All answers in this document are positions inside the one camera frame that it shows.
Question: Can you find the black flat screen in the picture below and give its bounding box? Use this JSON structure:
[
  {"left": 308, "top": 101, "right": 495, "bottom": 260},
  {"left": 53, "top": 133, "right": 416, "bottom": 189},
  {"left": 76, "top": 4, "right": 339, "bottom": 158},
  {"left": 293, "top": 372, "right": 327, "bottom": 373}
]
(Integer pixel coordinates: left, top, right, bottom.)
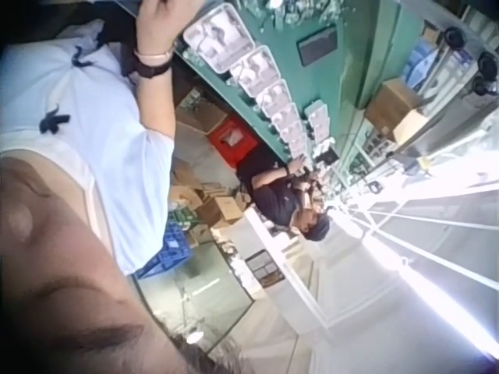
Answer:
[{"left": 296, "top": 25, "right": 339, "bottom": 68}]

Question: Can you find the white plastic tray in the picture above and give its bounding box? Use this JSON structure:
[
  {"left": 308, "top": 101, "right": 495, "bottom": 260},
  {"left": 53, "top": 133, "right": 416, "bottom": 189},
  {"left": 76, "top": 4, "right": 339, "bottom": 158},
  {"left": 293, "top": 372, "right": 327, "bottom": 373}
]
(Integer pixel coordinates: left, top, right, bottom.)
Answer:
[{"left": 305, "top": 99, "right": 333, "bottom": 144}]

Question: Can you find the red plastic crate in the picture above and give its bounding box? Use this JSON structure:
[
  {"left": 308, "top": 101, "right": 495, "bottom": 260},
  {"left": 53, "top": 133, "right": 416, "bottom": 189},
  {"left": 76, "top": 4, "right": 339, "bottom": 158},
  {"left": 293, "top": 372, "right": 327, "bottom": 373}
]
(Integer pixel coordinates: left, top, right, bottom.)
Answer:
[{"left": 207, "top": 118, "right": 259, "bottom": 169}]

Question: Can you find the black wrist band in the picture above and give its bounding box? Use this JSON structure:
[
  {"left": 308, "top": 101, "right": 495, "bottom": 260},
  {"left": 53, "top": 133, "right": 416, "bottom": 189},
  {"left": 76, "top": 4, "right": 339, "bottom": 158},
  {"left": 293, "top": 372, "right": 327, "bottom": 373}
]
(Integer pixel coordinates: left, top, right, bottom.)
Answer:
[{"left": 129, "top": 58, "right": 173, "bottom": 79}]

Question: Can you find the blue plastic crate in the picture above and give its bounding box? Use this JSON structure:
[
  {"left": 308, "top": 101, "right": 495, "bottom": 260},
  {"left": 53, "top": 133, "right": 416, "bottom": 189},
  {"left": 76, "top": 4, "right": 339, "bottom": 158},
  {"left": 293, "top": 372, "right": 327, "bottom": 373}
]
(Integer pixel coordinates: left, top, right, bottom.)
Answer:
[{"left": 133, "top": 224, "right": 196, "bottom": 281}]

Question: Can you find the open cardboard box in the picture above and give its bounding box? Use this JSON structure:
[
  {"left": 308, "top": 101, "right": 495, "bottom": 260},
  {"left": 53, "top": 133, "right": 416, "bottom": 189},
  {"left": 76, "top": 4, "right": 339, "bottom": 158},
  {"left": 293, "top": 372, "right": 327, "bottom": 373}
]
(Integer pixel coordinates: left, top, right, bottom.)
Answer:
[{"left": 174, "top": 99, "right": 228, "bottom": 136}]

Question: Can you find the heap of cardboard boxes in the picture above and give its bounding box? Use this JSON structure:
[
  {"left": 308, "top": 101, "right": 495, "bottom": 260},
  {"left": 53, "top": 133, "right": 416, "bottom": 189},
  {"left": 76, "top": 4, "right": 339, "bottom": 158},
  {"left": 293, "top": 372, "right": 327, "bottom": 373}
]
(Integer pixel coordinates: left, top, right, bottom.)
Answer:
[{"left": 169, "top": 182, "right": 248, "bottom": 235}]

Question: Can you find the pink bracelet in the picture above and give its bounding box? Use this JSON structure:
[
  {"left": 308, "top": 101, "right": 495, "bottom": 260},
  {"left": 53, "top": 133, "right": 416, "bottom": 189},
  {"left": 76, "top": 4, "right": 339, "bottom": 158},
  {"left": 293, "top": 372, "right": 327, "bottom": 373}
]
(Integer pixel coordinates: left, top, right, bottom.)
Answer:
[{"left": 133, "top": 43, "right": 176, "bottom": 66}]

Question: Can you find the heap of small parts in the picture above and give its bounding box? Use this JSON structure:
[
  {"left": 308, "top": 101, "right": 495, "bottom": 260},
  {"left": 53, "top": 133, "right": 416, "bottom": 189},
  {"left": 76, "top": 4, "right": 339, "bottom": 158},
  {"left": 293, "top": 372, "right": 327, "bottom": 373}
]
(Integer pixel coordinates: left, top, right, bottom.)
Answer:
[{"left": 249, "top": 0, "right": 354, "bottom": 29}]

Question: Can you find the person's right hand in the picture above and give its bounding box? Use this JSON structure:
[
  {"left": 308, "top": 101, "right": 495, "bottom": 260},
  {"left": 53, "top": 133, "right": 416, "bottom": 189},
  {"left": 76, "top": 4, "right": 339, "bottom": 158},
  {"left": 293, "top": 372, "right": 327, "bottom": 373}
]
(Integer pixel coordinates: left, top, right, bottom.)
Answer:
[{"left": 135, "top": 0, "right": 204, "bottom": 56}]

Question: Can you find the row of clear plastic trays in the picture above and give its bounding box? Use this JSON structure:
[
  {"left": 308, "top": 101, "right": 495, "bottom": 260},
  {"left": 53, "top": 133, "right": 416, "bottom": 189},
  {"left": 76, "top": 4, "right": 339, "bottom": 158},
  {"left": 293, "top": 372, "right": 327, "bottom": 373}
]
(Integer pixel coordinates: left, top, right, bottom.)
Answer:
[{"left": 182, "top": 2, "right": 310, "bottom": 157}]

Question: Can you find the large brown cardboard box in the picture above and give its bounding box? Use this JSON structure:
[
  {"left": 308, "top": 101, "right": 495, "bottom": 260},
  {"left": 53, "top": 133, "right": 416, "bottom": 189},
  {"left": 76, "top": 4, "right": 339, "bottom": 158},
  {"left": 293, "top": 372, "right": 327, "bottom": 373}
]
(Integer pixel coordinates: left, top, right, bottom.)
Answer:
[{"left": 363, "top": 76, "right": 430, "bottom": 144}]

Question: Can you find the metal shelf with goods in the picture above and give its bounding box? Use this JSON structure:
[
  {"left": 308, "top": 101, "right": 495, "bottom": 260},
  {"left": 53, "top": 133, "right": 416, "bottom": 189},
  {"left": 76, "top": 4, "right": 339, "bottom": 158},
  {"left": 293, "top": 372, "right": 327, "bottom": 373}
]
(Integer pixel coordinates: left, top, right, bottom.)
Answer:
[{"left": 401, "top": 0, "right": 499, "bottom": 103}]

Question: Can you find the white counter with papers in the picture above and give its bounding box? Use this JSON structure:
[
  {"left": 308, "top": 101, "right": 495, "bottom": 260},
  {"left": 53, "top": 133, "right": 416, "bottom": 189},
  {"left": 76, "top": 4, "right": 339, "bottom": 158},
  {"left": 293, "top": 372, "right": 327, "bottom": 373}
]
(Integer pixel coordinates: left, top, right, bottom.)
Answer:
[{"left": 211, "top": 208, "right": 317, "bottom": 303}]

